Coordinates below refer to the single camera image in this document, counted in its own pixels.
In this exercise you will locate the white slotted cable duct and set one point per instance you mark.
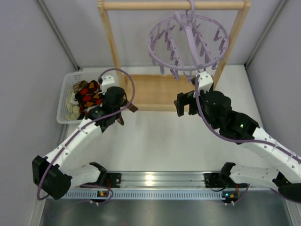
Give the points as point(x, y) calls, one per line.
point(99, 194)

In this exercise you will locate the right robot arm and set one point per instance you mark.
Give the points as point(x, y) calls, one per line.
point(246, 132)

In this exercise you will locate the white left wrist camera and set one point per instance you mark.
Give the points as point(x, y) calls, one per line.
point(106, 81)

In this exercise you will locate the red black argyle sock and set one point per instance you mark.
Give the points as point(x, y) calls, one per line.
point(86, 90)

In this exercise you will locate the wooden hanger rack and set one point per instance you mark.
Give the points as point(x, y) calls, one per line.
point(156, 92)

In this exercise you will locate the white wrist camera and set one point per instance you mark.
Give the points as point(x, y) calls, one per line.
point(106, 81)
point(205, 81)

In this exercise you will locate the white plastic basket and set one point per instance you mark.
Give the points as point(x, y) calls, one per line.
point(68, 82)

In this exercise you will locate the aluminium mounting rail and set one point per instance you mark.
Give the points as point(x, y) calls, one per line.
point(181, 179)

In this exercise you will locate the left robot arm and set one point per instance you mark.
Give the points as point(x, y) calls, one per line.
point(55, 173)

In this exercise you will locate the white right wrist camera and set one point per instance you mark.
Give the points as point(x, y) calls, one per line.
point(205, 81)

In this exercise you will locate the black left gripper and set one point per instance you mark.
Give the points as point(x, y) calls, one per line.
point(122, 109)

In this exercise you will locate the purple round clip hanger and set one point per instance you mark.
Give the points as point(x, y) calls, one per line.
point(183, 43)

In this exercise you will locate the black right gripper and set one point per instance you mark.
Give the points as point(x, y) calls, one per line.
point(191, 103)

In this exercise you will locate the pale green sock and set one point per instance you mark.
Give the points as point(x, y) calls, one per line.
point(73, 112)

